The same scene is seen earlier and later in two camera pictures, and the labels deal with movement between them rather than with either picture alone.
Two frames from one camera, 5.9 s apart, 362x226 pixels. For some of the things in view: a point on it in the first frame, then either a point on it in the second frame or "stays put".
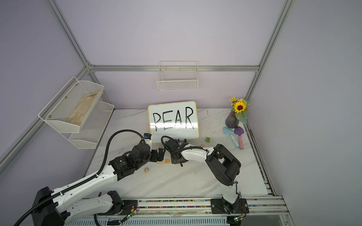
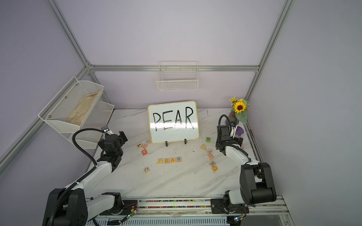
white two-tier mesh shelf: (76, 114) stays put
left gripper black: (160, 155) to (122, 137)
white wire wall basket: (177, 76) stays put
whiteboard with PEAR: (178, 120) stays put
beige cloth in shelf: (80, 111) stays put
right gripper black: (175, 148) to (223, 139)
